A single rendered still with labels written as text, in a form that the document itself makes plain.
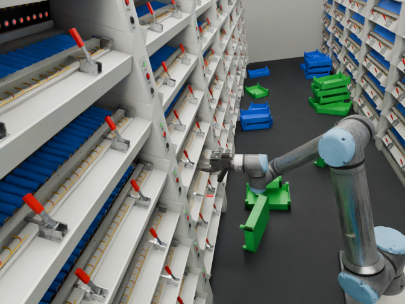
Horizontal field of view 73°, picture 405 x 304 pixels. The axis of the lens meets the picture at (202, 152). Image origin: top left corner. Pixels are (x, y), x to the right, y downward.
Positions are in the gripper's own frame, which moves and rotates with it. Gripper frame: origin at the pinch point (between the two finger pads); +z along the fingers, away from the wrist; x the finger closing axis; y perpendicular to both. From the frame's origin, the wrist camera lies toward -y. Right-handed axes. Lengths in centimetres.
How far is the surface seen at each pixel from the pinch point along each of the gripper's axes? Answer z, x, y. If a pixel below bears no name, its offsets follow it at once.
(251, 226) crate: -27.8, 4.9, -38.6
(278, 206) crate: -44, -28, -55
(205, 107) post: -3.4, -25.1, 21.7
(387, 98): -123, -98, -10
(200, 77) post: -2.6, -25.1, 38.8
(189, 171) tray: -3.2, 20.9, 12.6
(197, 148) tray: -3.2, 2.4, 12.5
